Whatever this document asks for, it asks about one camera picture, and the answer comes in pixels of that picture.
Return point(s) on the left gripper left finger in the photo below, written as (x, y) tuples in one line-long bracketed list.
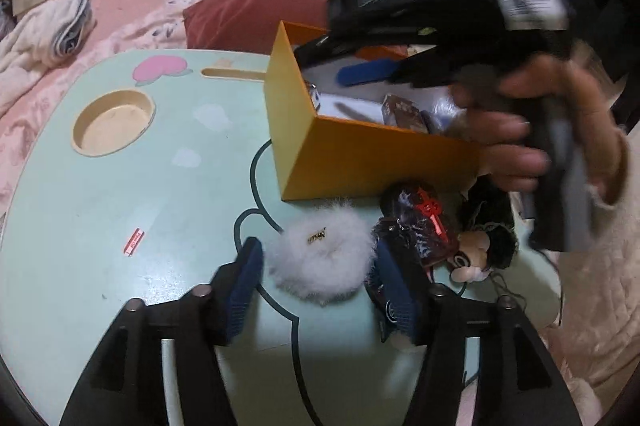
[(123, 383)]

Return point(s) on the mouse plush keychain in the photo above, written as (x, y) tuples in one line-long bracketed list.
[(486, 233)]

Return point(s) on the person's right forearm sleeve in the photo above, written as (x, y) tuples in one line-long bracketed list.
[(596, 344)]

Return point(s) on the white pink blanket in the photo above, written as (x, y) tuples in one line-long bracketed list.
[(43, 40)]

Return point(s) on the red pillow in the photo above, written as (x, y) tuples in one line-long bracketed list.
[(248, 26)]

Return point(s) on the person's right hand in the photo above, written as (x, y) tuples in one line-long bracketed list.
[(514, 167)]

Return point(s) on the patterned card box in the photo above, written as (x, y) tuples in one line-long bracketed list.
[(402, 113)]

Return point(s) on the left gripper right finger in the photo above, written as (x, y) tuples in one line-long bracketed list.
[(517, 380)]

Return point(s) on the white fluffy pom-pom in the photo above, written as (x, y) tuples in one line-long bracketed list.
[(324, 256)]

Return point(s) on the dark red pouch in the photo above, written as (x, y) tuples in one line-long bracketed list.
[(412, 236)]

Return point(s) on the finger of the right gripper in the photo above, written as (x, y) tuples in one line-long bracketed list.
[(314, 46), (434, 67)]

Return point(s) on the orange cardboard box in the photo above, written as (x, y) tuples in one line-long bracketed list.
[(324, 157)]

